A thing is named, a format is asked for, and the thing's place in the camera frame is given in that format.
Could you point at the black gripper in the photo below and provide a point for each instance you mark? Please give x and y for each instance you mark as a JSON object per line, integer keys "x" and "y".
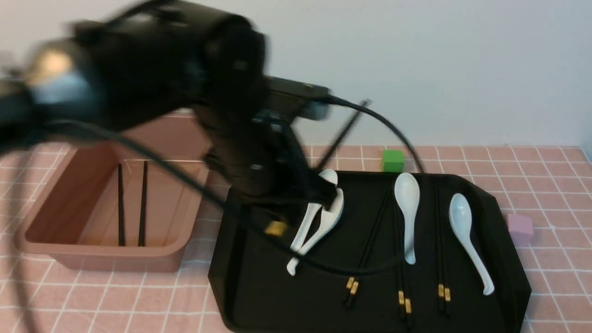
{"x": 273, "y": 178}

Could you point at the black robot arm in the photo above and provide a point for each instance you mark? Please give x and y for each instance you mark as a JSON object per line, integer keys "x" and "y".
{"x": 158, "y": 57}

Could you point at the upper left white spoon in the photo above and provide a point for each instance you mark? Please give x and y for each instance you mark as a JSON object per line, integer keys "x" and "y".
{"x": 311, "y": 211}

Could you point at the white spoon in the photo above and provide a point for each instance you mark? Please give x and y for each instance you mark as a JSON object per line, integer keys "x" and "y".
{"x": 328, "y": 219}
{"x": 311, "y": 211}
{"x": 407, "y": 196}
{"x": 460, "y": 216}

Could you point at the lower left white spoon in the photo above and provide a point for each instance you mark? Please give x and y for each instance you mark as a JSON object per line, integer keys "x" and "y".
{"x": 328, "y": 219}

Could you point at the right black chopstick in bin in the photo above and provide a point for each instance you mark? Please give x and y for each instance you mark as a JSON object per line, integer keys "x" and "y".
{"x": 143, "y": 203}

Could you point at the black chopstick in bin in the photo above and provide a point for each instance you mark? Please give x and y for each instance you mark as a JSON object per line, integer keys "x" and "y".
{"x": 121, "y": 214}
{"x": 143, "y": 203}

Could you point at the green cube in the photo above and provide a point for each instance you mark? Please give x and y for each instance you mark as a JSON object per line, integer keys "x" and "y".
{"x": 393, "y": 161}

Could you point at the middle white spoon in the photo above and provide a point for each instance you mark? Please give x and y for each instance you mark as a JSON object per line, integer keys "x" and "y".
{"x": 407, "y": 196}

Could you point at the left black chopstick in bin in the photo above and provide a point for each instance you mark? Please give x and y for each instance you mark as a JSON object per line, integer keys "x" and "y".
{"x": 121, "y": 214}

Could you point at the brown plastic bin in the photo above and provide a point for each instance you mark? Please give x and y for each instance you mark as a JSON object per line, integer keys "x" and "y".
{"x": 75, "y": 218}

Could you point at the black serving tray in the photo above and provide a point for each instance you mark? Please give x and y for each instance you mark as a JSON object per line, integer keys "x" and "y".
{"x": 255, "y": 293}

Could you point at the right white spoon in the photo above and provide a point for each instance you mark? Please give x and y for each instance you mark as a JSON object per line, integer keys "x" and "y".
{"x": 460, "y": 216}

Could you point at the pink checkered tablecloth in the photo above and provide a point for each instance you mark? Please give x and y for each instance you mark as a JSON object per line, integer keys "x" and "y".
{"x": 550, "y": 184}

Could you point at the pink cube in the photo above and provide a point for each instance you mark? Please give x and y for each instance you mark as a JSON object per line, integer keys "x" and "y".
{"x": 520, "y": 228}

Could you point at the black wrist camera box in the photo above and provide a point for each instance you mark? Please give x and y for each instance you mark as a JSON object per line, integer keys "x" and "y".
{"x": 291, "y": 99}

